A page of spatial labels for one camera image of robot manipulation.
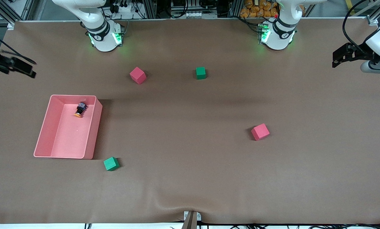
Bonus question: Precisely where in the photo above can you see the pink foam cube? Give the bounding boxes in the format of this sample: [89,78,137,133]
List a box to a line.
[251,123,270,141]
[129,66,147,85]

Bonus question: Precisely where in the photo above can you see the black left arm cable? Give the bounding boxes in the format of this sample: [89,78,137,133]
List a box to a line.
[343,0,373,56]

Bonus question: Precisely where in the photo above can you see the aluminium frame post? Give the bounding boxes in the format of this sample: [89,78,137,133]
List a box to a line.
[228,0,243,18]
[142,0,157,19]

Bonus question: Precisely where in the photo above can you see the brown table mat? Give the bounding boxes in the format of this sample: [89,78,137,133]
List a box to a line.
[0,17,380,225]

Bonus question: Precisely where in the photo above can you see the pink plastic bin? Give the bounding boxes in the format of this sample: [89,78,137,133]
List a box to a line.
[33,94,103,160]

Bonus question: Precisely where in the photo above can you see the metal bracket with post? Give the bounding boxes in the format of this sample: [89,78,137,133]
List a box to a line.
[181,211,201,229]

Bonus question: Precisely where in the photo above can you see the white power strip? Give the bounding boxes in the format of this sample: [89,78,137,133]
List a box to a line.
[113,3,134,14]

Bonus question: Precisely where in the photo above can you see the yellow mushroom push button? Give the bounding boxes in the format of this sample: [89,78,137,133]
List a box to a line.
[74,102,88,118]

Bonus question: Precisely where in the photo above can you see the pile of orange bags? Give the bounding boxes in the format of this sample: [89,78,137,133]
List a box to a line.
[240,0,279,18]

